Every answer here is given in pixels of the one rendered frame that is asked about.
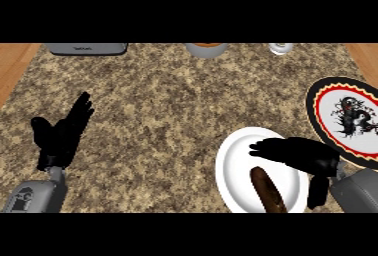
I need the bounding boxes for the grey pot with orange contents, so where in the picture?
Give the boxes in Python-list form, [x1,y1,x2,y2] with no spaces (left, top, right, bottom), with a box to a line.
[184,43,230,59]

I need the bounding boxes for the black-rimmed decorated plate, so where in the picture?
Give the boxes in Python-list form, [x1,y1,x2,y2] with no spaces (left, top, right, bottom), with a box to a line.
[304,76,378,170]

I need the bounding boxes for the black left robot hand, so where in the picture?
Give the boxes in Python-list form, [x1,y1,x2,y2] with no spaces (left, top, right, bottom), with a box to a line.
[29,91,95,172]

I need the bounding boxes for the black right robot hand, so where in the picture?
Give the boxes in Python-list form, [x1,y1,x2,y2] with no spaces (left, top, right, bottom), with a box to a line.
[247,136,342,211]

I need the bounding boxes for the grey toaster appliance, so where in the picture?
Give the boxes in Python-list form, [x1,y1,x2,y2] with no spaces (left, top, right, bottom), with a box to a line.
[42,43,129,57]

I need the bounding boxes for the plain white plate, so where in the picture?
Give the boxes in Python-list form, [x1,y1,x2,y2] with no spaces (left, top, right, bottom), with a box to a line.
[213,126,311,214]

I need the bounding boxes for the white cup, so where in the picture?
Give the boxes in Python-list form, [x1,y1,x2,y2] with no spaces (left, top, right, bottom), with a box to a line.
[267,43,295,56]

